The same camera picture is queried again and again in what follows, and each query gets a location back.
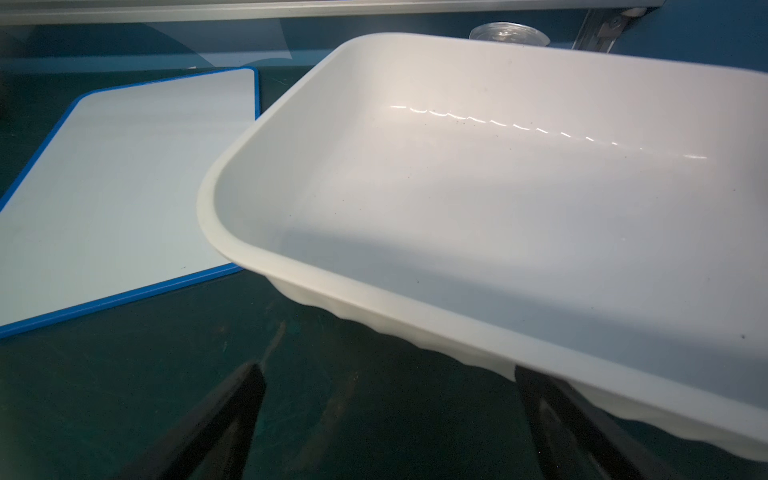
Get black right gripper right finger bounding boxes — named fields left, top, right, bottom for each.
left=515, top=366, right=683, bottom=480

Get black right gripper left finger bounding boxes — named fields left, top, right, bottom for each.
left=114, top=361, right=266, bottom=479

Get white plastic storage box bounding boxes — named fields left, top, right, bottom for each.
left=197, top=33, right=767, bottom=461

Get blue-framed whiteboard near box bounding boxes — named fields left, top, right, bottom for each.
left=1, top=68, right=261, bottom=337

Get horizontal aluminium back rail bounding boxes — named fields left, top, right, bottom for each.
left=1, top=0, right=664, bottom=26

